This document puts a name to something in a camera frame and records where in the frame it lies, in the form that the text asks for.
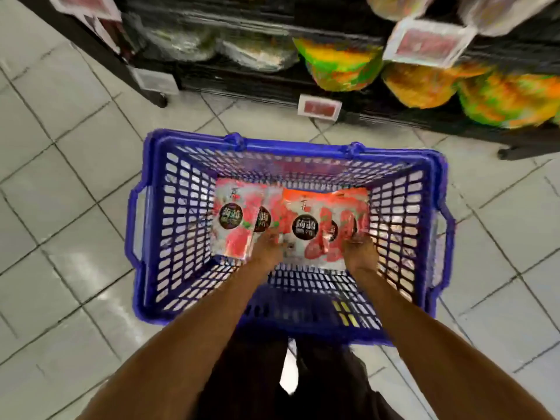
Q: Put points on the person's right hand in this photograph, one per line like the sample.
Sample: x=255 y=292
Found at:
x=361 y=256

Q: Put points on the person's left hand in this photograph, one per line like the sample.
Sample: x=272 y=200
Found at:
x=267 y=249

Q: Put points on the pile of pouches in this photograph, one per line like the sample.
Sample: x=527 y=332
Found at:
x=261 y=214

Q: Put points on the blue plastic shopping basket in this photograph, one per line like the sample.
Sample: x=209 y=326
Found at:
x=157 y=240

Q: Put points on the dark grey metal shelf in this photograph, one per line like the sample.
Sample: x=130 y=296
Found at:
x=262 y=78

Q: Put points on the person's right forearm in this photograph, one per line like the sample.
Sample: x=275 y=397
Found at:
x=446 y=354

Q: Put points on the person's left forearm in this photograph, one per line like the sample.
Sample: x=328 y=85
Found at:
x=175 y=354

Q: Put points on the person's dark trousers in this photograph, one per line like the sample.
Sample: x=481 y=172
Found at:
x=236 y=385

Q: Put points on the row of small yellow-green cups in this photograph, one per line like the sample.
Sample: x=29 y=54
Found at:
x=341 y=65

